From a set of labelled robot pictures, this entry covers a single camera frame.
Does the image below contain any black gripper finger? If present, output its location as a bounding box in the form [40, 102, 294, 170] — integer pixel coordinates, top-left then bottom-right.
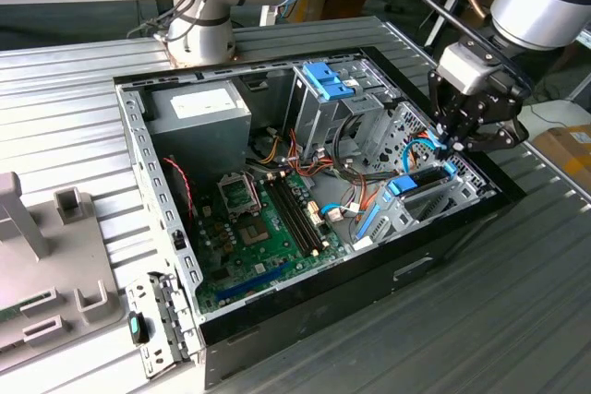
[460, 119, 531, 155]
[427, 68, 464, 149]

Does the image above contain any blue disk data wire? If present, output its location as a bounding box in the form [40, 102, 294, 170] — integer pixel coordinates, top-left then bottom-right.
[400, 128, 452, 174]

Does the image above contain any orange disk power wire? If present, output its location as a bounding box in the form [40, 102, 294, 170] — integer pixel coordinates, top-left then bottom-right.
[355, 142, 433, 215]

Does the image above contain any hard disk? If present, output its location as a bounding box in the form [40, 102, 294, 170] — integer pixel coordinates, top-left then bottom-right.
[357, 158, 459, 244]

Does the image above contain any metal disk bay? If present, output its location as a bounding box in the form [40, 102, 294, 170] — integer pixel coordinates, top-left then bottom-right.
[353, 101, 502, 250]

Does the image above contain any white low table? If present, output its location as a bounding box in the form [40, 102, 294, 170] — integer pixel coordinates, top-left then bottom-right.
[516, 98, 591, 144]

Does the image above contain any cardboard box yellow tape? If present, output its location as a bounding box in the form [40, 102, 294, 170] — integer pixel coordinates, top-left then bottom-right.
[530, 124, 591, 192]

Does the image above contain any blue drive cage latch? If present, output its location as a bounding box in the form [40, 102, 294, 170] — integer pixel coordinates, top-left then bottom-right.
[302, 61, 361, 102]

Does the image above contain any metal drive cage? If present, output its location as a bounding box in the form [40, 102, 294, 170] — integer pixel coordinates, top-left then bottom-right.
[281, 64, 398, 160]

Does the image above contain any black RAM slot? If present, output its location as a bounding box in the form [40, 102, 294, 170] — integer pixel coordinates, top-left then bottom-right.
[276, 176, 323, 252]
[263, 179, 311, 257]

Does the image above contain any metal socket cover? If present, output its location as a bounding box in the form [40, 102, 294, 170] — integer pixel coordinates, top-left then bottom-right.
[217, 173, 260, 221]

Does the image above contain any black open PC case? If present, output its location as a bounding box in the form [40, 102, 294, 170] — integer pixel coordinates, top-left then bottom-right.
[113, 45, 527, 390]

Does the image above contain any green motherboard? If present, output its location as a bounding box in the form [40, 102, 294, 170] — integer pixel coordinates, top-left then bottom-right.
[193, 167, 350, 316]

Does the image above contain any grey power supply unit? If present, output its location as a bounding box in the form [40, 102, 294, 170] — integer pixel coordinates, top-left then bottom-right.
[145, 79, 253, 192]

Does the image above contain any blue expansion slot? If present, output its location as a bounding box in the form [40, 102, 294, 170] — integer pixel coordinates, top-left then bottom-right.
[215, 262, 292, 302]

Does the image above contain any metal expansion card retainer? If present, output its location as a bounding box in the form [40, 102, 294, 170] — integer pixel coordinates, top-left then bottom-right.
[125, 272, 207, 379]

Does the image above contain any grey parts rack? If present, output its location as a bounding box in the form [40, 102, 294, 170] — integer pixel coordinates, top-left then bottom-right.
[0, 171, 126, 363]

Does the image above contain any green RAM stick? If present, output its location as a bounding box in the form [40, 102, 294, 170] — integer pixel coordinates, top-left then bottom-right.
[0, 292, 51, 323]

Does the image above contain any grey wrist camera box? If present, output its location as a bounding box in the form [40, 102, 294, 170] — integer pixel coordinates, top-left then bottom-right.
[437, 42, 502, 96]

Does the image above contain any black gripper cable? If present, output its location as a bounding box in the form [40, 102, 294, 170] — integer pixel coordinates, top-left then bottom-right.
[393, 0, 537, 95]

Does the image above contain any black wire bundle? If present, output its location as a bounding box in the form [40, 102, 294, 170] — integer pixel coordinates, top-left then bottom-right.
[332, 113, 373, 185]

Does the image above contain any power supply wire bundle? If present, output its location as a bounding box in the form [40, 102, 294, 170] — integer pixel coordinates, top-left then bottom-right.
[248, 128, 336, 181]

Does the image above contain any short blue wire white plug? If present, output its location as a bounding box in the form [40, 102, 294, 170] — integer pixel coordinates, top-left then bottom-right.
[320, 201, 368, 224]

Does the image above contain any teal black latch handle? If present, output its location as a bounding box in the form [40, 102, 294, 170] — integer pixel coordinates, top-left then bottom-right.
[127, 312, 150, 345]

